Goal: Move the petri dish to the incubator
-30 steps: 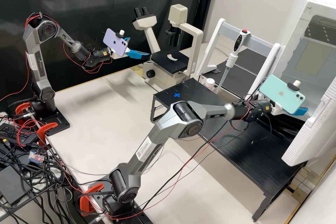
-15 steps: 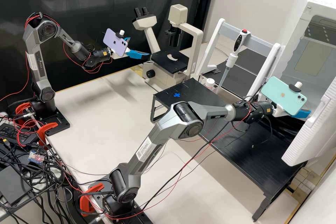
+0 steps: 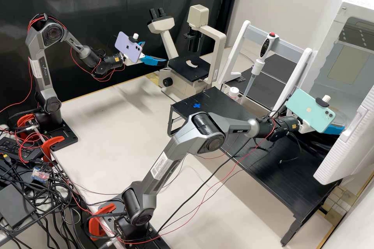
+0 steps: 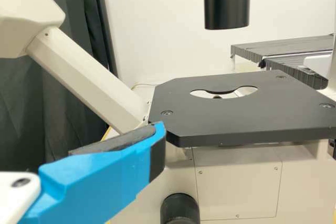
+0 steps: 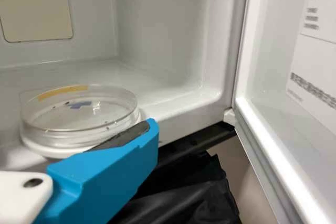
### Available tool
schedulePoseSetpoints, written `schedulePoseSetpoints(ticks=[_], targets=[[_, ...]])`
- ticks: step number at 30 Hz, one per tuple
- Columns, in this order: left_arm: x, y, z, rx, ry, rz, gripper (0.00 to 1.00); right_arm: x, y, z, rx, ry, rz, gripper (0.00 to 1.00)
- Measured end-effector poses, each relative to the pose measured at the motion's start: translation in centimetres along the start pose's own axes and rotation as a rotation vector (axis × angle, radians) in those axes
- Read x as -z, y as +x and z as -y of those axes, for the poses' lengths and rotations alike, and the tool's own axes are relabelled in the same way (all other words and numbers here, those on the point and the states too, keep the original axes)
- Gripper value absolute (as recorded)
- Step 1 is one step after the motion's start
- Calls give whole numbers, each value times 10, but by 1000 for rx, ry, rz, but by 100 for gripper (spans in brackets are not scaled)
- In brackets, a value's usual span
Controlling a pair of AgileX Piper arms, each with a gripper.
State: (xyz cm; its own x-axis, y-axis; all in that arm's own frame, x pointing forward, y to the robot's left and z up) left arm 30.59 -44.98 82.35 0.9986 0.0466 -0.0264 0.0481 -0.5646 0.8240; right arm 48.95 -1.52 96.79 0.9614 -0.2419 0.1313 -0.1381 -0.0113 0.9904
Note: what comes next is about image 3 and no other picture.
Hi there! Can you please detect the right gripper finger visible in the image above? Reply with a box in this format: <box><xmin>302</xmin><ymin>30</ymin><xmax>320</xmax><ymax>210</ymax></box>
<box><xmin>323</xmin><ymin>125</ymin><xmax>346</xmax><ymax>136</ymax></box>

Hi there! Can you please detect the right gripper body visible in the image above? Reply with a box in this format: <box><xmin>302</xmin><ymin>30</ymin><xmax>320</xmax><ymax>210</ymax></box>
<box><xmin>298</xmin><ymin>120</ymin><xmax>311</xmax><ymax>135</ymax></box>

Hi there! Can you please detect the incubator door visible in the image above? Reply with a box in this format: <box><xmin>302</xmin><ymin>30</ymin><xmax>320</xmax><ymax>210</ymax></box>
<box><xmin>313</xmin><ymin>85</ymin><xmax>374</xmax><ymax>186</ymax></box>

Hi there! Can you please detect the white incubator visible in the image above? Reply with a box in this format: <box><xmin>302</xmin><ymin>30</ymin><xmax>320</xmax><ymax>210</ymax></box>
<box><xmin>303</xmin><ymin>0</ymin><xmax>374</xmax><ymax>133</ymax></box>

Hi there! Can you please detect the cream microscope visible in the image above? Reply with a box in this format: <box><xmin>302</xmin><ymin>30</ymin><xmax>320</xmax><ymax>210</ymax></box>
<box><xmin>147</xmin><ymin>4</ymin><xmax>227</xmax><ymax>99</ymax></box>

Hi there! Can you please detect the black platform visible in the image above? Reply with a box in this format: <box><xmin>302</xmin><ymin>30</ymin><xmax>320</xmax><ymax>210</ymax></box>
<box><xmin>238</xmin><ymin>69</ymin><xmax>288</xmax><ymax>109</ymax></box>
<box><xmin>254</xmin><ymin>53</ymin><xmax>304</xmax><ymax>86</ymax></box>
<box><xmin>221</xmin><ymin>132</ymin><xmax>342</xmax><ymax>247</ymax></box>
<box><xmin>168</xmin><ymin>86</ymin><xmax>265</xmax><ymax>144</ymax></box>

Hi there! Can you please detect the white pipette stand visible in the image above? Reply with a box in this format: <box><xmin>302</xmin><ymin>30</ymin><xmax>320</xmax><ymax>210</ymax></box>
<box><xmin>218</xmin><ymin>20</ymin><xmax>314</xmax><ymax>115</ymax></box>

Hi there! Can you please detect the pipette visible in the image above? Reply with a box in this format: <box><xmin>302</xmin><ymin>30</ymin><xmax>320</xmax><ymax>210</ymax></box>
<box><xmin>239</xmin><ymin>32</ymin><xmax>278</xmax><ymax>105</ymax></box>

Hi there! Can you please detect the red clamp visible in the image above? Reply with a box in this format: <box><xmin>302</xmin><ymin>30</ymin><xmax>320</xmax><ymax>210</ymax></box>
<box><xmin>16</xmin><ymin>114</ymin><xmax>40</xmax><ymax>133</ymax></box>
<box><xmin>42</xmin><ymin>135</ymin><xmax>65</xmax><ymax>163</ymax></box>
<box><xmin>87</xmin><ymin>202</ymin><xmax>116</xmax><ymax>241</ymax></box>

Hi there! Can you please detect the small circuit board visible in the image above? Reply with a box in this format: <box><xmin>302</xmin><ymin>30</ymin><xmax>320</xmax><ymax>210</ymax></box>
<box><xmin>31</xmin><ymin>167</ymin><xmax>51</xmax><ymax>181</ymax></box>

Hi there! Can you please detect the left wrist camera phone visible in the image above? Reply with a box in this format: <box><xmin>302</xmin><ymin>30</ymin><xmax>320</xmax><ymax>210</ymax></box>
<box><xmin>114</xmin><ymin>32</ymin><xmax>146</xmax><ymax>63</ymax></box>

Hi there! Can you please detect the wrist camera phone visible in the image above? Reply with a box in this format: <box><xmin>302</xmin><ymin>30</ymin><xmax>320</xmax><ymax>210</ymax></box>
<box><xmin>285</xmin><ymin>89</ymin><xmax>337</xmax><ymax>133</ymax></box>
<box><xmin>114</xmin><ymin>32</ymin><xmax>146</xmax><ymax>63</ymax></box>

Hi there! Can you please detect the right wrist camera phone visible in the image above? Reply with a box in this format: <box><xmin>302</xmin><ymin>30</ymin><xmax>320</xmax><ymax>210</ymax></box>
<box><xmin>285</xmin><ymin>89</ymin><xmax>337</xmax><ymax>133</ymax></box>

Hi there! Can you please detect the black cable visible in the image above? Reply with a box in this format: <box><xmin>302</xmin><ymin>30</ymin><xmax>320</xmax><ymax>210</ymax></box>
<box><xmin>156</xmin><ymin>137</ymin><xmax>265</xmax><ymax>233</ymax></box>

